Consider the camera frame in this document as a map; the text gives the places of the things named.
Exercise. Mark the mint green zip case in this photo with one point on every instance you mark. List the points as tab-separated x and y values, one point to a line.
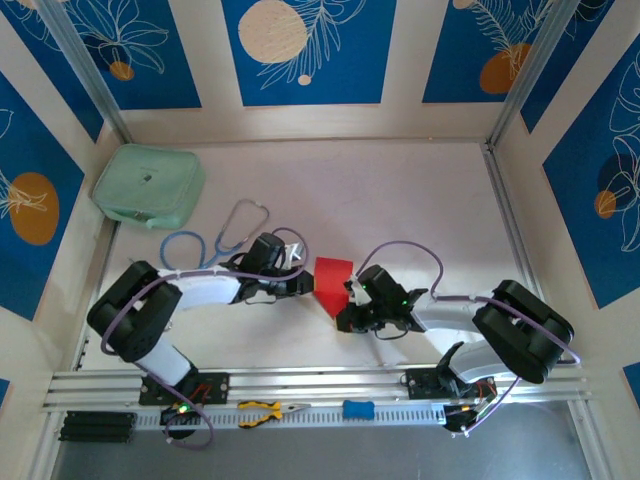
150	185

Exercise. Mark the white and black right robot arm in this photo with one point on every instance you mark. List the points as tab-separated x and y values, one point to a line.
445	315

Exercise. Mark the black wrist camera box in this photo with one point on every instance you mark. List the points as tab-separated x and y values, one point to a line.
380	285
265	252

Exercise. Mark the red paper sheet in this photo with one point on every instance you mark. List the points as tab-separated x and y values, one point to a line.
330	285

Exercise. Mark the aluminium frame post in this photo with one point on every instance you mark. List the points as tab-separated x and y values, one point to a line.
530	70
85	70

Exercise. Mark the black profile stack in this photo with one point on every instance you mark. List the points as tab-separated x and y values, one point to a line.
97	427

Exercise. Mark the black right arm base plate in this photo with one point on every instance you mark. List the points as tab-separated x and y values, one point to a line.
422	382

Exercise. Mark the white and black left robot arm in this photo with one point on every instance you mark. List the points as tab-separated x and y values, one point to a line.
205	290

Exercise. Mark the blue stethoscope with metal earpieces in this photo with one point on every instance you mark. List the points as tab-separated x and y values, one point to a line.
218	243

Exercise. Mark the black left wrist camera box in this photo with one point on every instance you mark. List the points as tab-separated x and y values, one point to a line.
265	252

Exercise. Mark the aluminium side rail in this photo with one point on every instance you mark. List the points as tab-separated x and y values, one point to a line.
501	200
111	240

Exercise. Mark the aluminium mounting rail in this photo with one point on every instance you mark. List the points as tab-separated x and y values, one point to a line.
325	380

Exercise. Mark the blue sponge block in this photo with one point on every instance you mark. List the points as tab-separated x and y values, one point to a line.
357	410

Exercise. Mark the grey metal sheet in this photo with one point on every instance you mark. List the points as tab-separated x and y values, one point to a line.
325	455

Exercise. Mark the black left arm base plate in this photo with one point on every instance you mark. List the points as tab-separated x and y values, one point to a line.
215	387

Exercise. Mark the blue floral wall panel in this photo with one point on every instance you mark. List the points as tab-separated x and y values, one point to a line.
320	75
150	60
590	210
465	60
30	250

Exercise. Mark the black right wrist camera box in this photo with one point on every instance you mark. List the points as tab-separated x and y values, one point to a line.
380	285

